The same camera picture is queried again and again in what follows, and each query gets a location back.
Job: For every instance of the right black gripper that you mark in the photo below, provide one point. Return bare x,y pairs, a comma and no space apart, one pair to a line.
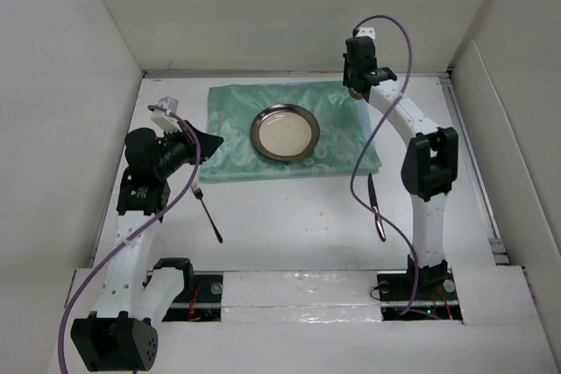
346,81

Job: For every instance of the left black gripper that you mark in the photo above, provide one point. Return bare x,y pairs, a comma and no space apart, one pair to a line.
209,143

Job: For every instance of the black metal fork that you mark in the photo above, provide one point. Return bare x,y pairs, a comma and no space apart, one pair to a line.
198,194

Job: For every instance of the green satin placemat cloth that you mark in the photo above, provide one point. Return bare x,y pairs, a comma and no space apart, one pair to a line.
343,121

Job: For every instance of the round metal plate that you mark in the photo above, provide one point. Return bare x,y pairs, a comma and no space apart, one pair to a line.
285,132

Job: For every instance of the black knife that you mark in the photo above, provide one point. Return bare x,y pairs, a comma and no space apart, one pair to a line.
375,208

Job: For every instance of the metal cup with cork base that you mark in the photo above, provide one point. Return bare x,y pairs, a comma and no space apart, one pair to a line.
354,94

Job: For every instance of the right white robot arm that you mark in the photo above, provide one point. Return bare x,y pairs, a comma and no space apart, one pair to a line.
430,165

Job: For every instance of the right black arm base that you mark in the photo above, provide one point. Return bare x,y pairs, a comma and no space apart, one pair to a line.
435,302

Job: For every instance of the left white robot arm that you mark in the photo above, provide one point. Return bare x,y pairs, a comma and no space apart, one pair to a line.
121,331

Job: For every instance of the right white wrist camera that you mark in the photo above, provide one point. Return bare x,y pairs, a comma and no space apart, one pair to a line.
364,31

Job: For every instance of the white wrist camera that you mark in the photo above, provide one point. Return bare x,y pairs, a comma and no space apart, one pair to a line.
162,115
364,31

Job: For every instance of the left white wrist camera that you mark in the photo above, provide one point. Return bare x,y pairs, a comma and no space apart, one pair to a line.
162,115

